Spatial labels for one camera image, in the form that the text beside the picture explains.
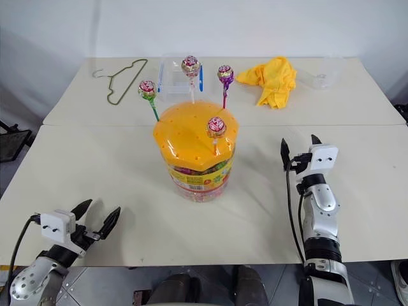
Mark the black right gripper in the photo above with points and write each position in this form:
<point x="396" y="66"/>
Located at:
<point x="301" y="164"/>

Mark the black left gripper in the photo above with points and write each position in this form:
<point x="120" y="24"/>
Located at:
<point x="81" y="240"/>

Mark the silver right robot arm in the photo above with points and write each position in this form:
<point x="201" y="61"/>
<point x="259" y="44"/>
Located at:
<point x="322" y="223"/>

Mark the short lollipop with white stick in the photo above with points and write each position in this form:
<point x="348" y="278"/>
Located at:
<point x="216" y="126"/>

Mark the purple lollipop with pink stick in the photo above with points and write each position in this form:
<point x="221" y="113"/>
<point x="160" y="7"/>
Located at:
<point x="225" y="74"/>

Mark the lollipop jar with orange lid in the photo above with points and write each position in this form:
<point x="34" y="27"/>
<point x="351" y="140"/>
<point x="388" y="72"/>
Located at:
<point x="194" y="140"/>

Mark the lollipop with green stick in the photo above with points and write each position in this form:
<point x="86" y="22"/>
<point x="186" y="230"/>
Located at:
<point x="147" y="90"/>

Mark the tall lollipop with white stick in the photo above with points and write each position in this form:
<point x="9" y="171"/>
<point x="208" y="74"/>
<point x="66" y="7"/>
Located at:
<point x="190" y="65"/>

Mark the yellow cloth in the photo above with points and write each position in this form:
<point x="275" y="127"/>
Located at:
<point x="274" y="81"/>

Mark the clear box with blue clips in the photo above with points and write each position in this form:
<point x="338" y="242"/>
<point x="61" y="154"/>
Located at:
<point x="173" y="87"/>

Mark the dark rounded shape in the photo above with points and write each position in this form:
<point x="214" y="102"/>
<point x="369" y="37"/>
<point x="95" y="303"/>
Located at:
<point x="252" y="285"/>

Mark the white shoe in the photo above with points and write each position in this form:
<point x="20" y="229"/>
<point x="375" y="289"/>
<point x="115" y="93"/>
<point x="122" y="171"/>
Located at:
<point x="400" y="280"/>

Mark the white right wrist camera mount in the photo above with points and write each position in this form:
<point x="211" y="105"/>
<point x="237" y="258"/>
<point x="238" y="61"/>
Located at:
<point x="323" y="157"/>

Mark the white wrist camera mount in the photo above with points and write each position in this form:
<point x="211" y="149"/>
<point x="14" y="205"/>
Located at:
<point x="323" y="157"/>
<point x="55" y="224"/>

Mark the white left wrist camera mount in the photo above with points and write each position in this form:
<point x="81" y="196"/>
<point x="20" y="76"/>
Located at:
<point x="55" y="224"/>

